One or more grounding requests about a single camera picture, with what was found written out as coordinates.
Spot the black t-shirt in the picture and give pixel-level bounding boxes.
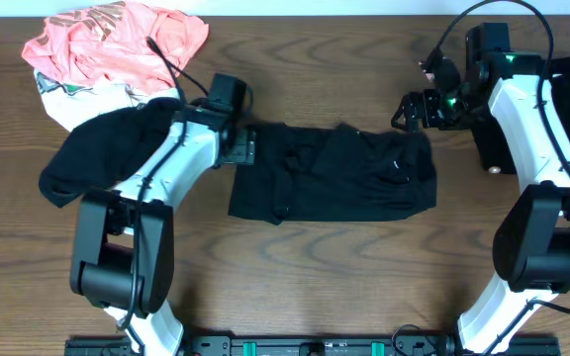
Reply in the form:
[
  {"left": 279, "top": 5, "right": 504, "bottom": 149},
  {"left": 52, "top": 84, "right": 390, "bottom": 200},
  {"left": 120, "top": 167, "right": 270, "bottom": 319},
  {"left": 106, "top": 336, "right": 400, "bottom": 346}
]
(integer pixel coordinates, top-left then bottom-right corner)
[{"left": 229, "top": 124, "right": 437, "bottom": 225}]

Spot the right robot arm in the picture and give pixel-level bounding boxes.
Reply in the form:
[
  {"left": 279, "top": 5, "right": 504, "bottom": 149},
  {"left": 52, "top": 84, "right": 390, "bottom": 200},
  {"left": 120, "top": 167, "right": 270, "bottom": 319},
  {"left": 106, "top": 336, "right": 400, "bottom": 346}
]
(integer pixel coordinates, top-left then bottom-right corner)
[{"left": 391, "top": 23, "right": 570, "bottom": 355}]

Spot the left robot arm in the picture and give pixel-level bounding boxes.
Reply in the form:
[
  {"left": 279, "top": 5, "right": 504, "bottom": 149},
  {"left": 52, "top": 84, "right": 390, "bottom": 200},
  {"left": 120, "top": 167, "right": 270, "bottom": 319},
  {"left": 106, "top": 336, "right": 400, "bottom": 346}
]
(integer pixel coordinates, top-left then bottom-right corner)
[{"left": 64, "top": 73, "right": 255, "bottom": 355}]

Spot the black garment under pile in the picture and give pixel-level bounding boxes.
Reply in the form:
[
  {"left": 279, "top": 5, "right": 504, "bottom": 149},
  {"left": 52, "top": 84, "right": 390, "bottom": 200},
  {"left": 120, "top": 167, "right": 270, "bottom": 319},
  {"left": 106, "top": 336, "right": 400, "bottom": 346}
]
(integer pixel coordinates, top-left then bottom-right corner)
[{"left": 39, "top": 98, "right": 182, "bottom": 208}]

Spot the pink crumpled shirt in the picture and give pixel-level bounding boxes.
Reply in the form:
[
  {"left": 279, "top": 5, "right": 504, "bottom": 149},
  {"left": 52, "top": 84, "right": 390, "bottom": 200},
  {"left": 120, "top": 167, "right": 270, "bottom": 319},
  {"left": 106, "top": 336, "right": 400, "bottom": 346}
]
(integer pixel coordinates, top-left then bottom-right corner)
[{"left": 22, "top": 1, "right": 210, "bottom": 94}]

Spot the white printed shirt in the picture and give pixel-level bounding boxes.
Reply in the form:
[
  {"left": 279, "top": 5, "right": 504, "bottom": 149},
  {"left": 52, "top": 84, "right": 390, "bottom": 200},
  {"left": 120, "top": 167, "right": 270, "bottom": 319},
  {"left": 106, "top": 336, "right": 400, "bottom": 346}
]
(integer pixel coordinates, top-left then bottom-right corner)
[{"left": 33, "top": 69, "right": 179, "bottom": 132}]

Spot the left black cable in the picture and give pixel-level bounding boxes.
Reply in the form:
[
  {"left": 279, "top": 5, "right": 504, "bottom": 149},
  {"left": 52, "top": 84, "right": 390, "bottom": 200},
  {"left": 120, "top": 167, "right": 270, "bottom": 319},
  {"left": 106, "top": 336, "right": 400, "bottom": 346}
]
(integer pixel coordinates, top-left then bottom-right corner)
[{"left": 116, "top": 37, "right": 212, "bottom": 356}]

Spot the black cable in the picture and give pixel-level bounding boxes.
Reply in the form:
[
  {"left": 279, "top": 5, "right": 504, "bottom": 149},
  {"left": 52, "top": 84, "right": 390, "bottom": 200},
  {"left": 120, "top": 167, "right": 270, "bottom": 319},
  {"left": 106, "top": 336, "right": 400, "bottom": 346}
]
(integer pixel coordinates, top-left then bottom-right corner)
[
  {"left": 116, "top": 37, "right": 212, "bottom": 356},
  {"left": 426, "top": 0, "right": 570, "bottom": 355}
]

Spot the right black cable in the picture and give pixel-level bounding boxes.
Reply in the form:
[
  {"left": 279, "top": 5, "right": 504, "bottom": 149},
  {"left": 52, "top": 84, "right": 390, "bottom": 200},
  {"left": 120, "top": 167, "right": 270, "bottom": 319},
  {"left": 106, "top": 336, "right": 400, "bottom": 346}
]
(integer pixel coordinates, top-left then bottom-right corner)
[{"left": 426, "top": 0, "right": 570, "bottom": 355}]

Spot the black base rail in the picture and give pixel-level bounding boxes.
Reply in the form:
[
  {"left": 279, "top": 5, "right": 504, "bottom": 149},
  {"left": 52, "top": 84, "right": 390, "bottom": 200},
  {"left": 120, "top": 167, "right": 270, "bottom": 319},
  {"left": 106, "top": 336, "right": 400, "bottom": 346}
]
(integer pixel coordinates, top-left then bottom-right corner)
[{"left": 64, "top": 334, "right": 562, "bottom": 356}]

